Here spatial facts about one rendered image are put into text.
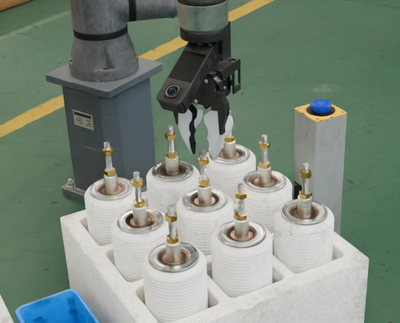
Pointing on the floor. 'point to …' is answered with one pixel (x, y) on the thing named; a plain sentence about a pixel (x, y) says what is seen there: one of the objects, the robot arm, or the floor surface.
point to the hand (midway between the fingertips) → (200, 150)
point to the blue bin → (57, 309)
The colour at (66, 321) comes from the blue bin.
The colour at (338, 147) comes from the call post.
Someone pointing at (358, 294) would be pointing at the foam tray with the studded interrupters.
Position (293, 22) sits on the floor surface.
